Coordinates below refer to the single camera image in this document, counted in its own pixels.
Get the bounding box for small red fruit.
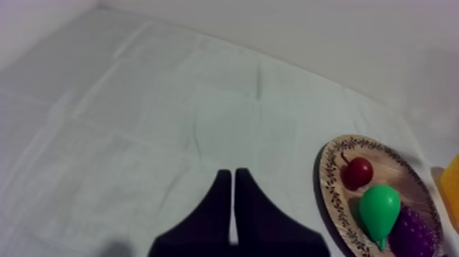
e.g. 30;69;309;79
339;152;374;189

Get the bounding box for green toy pear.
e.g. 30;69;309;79
359;185;402;252

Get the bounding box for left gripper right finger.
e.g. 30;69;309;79
234;167;331;257

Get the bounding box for round wooden board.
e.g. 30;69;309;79
317;134;445;257

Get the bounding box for yellow plastic basket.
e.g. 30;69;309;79
439;153;459;232

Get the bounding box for purple toy grapes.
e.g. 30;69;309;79
388;205;440;257

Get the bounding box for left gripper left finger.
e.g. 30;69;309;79
148;169;233;257

